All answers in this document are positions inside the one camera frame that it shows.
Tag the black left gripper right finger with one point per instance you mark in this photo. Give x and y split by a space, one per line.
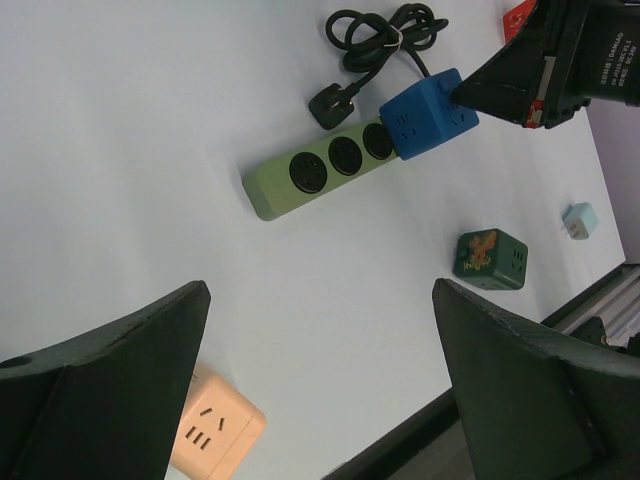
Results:
535 403

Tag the blue cube socket adapter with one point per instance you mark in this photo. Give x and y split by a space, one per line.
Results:
423 117

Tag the dark green cube socket adapter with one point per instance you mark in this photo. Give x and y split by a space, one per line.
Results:
491 260

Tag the red cube socket adapter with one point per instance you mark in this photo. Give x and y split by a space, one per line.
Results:
515 18

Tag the beige cube socket adapter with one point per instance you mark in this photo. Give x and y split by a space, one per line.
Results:
217 429

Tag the light blue plug charger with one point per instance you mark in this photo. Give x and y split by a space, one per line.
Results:
580 221

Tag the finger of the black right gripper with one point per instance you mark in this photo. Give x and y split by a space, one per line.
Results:
507 83

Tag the green power strip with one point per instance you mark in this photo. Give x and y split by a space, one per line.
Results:
282 184

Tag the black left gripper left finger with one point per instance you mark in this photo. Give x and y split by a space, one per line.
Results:
105 404

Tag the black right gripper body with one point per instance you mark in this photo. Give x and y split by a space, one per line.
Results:
590 51

